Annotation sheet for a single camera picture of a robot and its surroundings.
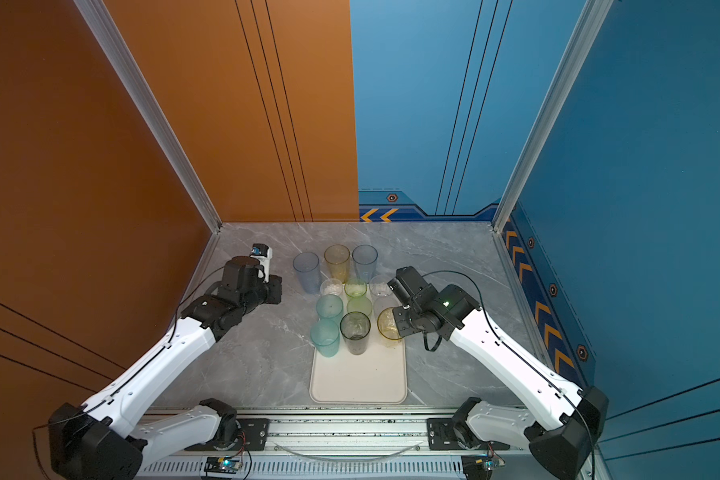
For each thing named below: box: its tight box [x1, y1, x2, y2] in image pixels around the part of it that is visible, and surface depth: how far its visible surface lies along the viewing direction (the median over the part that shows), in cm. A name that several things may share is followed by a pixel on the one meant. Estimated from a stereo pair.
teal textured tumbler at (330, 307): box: [316, 294, 344, 321], surface depth 89 cm
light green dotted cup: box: [347, 296, 373, 315], surface depth 90 cm
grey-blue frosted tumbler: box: [293, 251, 321, 295], surface depth 96 cm
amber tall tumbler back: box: [324, 244, 351, 284], surface depth 97 cm
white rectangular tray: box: [309, 312, 408, 404], surface depth 84 cm
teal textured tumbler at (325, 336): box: [310, 318, 340, 358], surface depth 88 cm
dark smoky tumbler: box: [340, 311, 371, 356], surface depth 83 cm
